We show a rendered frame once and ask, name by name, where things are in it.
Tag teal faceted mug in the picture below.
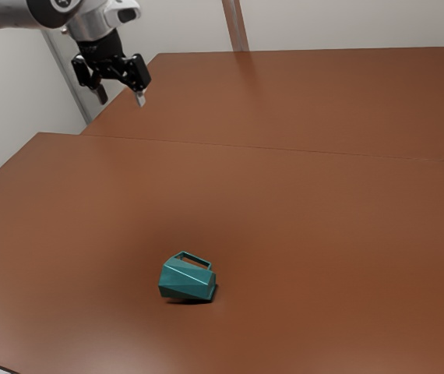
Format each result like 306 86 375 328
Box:
157 251 217 304

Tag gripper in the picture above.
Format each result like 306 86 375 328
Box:
70 30 153 108

